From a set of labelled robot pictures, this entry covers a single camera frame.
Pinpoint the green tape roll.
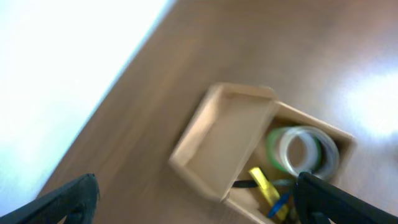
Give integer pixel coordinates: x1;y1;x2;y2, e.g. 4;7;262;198
266;126;322;176

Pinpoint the black marker pen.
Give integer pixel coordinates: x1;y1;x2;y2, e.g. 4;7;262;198
232;180;258;189

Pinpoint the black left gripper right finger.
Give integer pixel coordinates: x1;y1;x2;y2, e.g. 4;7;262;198
293;172;397;224

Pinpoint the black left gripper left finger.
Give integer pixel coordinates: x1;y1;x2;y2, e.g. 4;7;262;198
1;174;100;224

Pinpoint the blue ballpoint pen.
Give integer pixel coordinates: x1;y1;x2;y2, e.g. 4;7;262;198
267;192;292;220

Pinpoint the cardboard box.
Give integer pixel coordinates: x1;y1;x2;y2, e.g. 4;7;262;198
170;83;355;223

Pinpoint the white masking tape roll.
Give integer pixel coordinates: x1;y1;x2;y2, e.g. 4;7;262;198
277;126;340;180

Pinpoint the yellow highlighter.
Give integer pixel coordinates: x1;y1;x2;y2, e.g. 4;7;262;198
248;167;281;214

